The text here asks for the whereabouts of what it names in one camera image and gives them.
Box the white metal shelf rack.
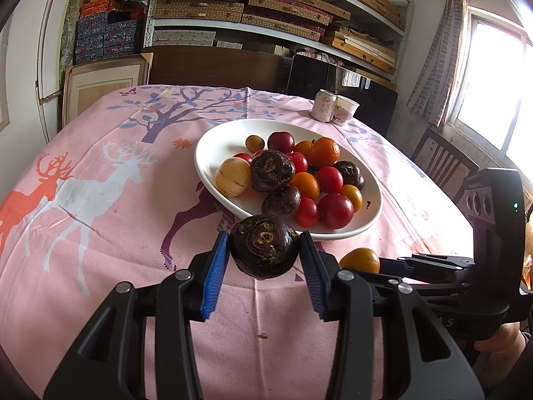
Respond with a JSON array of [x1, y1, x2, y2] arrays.
[[142, 0, 415, 88]]

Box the stack of blue patterned boxes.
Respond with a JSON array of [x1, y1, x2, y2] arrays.
[[75, 17, 146, 66]]

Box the white door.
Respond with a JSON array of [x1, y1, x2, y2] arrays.
[[37, 0, 76, 143]]

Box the white drink can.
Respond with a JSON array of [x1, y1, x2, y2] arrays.
[[309, 89, 337, 123]]

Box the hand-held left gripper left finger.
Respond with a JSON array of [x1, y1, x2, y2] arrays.
[[44, 231, 231, 400]]

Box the person's right forearm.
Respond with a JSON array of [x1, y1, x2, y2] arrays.
[[472, 335, 533, 396]]

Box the pink printed tablecloth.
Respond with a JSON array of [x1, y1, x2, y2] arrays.
[[0, 84, 475, 400]]

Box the beige framed panel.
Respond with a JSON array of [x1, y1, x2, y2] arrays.
[[62, 53, 153, 128]]

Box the stack of white patterned boxes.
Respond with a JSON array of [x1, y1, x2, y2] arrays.
[[152, 29, 244, 49]]

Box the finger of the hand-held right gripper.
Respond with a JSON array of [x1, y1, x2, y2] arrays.
[[367, 275, 462, 299], [380, 253, 475, 278]]

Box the brown wooden board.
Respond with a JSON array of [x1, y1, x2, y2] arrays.
[[142, 46, 292, 93]]

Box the pink patterned cloth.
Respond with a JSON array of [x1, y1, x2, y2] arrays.
[[293, 48, 346, 66]]

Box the stack of woven flat boxes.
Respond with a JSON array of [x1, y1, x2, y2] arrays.
[[154, 0, 353, 42]]

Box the window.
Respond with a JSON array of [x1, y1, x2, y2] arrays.
[[443, 6, 533, 167]]

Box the large orange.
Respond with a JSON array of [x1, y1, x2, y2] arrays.
[[309, 137, 341, 168]]

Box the white paper cup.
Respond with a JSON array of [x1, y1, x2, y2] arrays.
[[331, 95, 360, 127]]

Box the dark water chestnut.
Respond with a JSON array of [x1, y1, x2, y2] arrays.
[[250, 150, 296, 193], [231, 214, 300, 279], [262, 185, 301, 220], [333, 161, 365, 191]]

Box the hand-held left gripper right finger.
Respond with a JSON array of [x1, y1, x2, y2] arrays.
[[297, 231, 486, 400]]

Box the white round plate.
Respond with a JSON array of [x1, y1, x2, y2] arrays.
[[194, 119, 383, 241]]

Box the stack of wooden flat boxes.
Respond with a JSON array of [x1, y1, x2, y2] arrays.
[[320, 0, 407, 76]]

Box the checked curtain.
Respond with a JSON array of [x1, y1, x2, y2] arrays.
[[406, 0, 469, 128]]

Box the yellowish orange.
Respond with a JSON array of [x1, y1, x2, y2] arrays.
[[339, 248, 381, 275]]

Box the stack of orange boxes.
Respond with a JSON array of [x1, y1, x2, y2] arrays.
[[79, 0, 126, 20]]

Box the red plum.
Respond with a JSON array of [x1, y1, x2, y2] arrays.
[[318, 193, 355, 230], [267, 132, 295, 154]]

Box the yellow striped pepino melon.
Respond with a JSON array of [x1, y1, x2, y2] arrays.
[[215, 157, 252, 198]]

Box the black glossy panel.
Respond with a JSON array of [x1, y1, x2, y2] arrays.
[[285, 53, 399, 136]]

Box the dark wooden chair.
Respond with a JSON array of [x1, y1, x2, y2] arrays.
[[410, 127, 479, 203]]

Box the person's right hand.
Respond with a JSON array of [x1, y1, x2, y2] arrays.
[[475, 323, 528, 355]]

